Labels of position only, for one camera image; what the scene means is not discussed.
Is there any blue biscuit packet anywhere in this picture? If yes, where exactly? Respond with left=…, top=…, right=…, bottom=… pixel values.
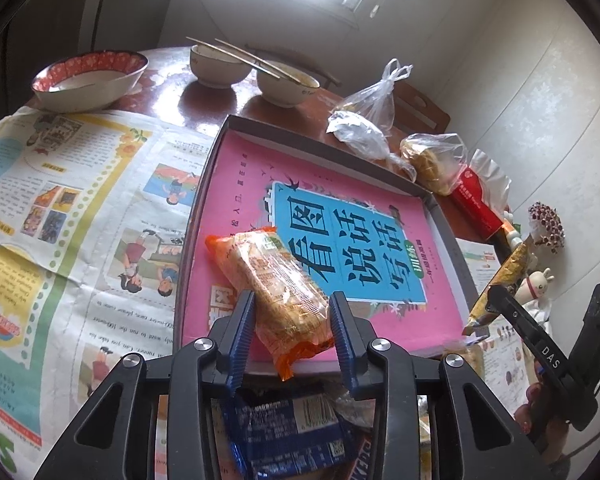
left=220, top=393, right=360, bottom=479

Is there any rabbit figurine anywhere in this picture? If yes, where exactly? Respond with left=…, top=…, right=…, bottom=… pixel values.
left=515, top=268, right=555, bottom=321

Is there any red rimmed bowl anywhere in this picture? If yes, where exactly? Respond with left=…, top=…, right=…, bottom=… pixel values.
left=31, top=50, right=149, bottom=114

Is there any Snickers bar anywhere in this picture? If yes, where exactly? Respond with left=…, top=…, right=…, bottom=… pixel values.
left=343, top=434, right=372, bottom=480

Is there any plastic bag of fried snacks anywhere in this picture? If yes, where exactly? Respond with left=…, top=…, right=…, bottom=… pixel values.
left=400, top=133, right=468, bottom=196

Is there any person's right hand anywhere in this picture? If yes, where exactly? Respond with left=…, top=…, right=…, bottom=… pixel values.
left=514, top=361, right=569, bottom=465

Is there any yellow cartoon snack packet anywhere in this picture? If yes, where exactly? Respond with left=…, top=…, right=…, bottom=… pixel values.
left=462, top=236, right=532, bottom=336

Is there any pink and blue book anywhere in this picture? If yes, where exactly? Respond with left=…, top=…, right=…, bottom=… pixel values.
left=179, top=131, right=470, bottom=361

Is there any left white bowl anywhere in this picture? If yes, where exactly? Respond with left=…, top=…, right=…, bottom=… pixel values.
left=189, top=44, right=252, bottom=89

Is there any crumpled white plastic bag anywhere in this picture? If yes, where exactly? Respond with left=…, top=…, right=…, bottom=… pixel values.
left=326, top=110, right=417, bottom=182

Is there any student newspaper sheet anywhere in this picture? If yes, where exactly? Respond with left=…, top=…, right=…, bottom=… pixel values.
left=0, top=107, right=213, bottom=479

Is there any red flower decoration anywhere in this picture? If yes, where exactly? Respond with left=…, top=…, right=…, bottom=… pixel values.
left=528, top=202, right=566, bottom=254

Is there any clear pastry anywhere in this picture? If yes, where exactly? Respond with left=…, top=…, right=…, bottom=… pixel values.
left=442, top=341, right=484, bottom=378

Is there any orange cracker packet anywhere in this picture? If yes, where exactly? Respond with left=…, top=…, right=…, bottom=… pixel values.
left=204, top=226, right=334, bottom=380

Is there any orange capped bottle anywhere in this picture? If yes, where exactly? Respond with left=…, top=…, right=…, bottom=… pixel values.
left=502, top=220, right=524, bottom=252

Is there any wooden chair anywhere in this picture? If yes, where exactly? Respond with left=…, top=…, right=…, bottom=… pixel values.
left=393, top=80, right=451, bottom=134

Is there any right newspaper sheet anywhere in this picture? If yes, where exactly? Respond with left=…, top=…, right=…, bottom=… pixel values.
left=457, top=238, right=530, bottom=415

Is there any right white bowl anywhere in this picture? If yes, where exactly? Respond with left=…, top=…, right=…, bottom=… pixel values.
left=257, top=61, right=321, bottom=108

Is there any tall clear plastic bag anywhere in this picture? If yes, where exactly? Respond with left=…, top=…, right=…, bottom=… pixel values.
left=334, top=58, right=413, bottom=133

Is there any white bowl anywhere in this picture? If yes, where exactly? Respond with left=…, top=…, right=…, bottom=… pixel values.
left=189, top=44, right=252, bottom=89
left=257, top=61, right=321, bottom=108

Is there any red tissue pack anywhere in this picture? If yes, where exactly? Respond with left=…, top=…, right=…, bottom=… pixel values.
left=451, top=148, right=512, bottom=240

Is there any grey cardboard box tray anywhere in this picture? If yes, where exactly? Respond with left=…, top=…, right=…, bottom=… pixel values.
left=172, top=114, right=481, bottom=376

